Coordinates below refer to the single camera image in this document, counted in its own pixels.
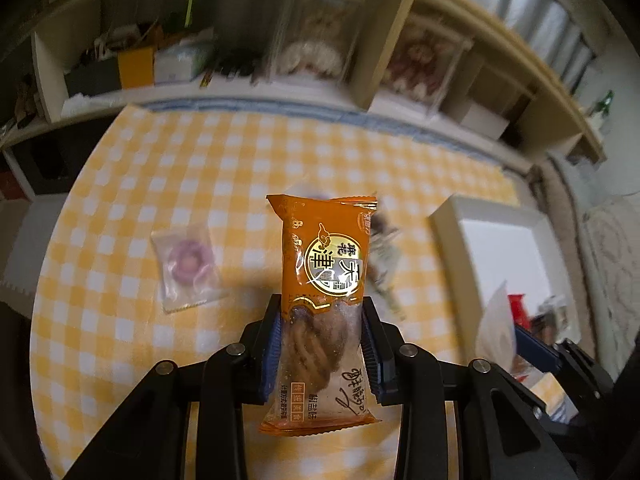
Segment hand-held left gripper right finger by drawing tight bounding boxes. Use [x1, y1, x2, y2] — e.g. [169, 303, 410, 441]
[361, 298, 576, 480]

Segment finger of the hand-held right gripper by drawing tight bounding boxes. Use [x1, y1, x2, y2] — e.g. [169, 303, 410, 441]
[515, 327, 613, 398]

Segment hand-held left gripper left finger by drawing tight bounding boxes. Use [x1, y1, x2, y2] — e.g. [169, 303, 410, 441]
[65, 294, 282, 480]

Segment red snack packet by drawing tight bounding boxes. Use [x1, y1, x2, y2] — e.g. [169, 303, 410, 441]
[507, 294, 531, 328]

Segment white shallow box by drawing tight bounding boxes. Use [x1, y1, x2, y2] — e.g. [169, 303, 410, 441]
[430, 195, 586, 426]

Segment orange snack packet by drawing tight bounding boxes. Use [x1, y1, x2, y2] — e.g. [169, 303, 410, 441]
[258, 192, 379, 436]

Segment silver clear snack packet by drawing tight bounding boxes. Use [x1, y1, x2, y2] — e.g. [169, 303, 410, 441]
[367, 210, 408, 323]

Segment white fluffy blanket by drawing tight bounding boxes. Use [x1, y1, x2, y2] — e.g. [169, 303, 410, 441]
[580, 195, 640, 361]

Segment clear packet with purple donut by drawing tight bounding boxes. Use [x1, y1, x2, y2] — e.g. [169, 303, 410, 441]
[150, 222, 221, 316]

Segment yellow checked tablecloth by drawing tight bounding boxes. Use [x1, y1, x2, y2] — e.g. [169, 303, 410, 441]
[30, 105, 521, 480]

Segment small white box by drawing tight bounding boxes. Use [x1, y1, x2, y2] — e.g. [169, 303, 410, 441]
[457, 100, 511, 141]

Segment green glass bottle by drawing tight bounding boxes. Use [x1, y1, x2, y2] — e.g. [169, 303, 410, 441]
[590, 90, 616, 126]

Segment red doll in clear case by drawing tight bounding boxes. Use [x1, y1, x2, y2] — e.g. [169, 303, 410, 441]
[375, 15, 473, 116]

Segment cream doll in clear case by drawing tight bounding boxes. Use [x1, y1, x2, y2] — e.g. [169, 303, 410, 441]
[265, 0, 368, 86]

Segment tissue box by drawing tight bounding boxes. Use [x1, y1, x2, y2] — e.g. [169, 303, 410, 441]
[152, 40, 216, 86]

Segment wooden shelf unit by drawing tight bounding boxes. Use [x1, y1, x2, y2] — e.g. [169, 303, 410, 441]
[0, 0, 606, 196]

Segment yellow cardboard box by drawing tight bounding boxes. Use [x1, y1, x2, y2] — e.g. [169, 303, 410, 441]
[117, 47, 156, 88]

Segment grey curtain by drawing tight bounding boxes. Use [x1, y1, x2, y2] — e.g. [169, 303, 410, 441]
[450, 0, 601, 91]

